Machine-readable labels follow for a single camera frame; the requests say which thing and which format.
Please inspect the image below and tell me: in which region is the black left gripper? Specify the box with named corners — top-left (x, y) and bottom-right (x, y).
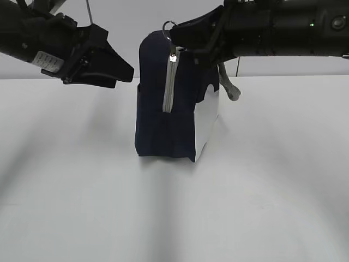
top-left (40, 16), bottom-right (134, 88)

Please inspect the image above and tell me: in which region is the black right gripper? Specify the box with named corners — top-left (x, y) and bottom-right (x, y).
top-left (170, 5), bottom-right (238, 67)

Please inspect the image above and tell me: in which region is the navy blue lunch bag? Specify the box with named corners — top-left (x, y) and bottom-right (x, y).
top-left (135, 27), bottom-right (241, 162)

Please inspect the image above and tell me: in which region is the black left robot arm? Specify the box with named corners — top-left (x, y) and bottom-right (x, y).
top-left (1, 1), bottom-right (134, 88)

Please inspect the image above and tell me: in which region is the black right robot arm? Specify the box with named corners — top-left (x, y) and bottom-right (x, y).
top-left (170, 1), bottom-right (348, 67)

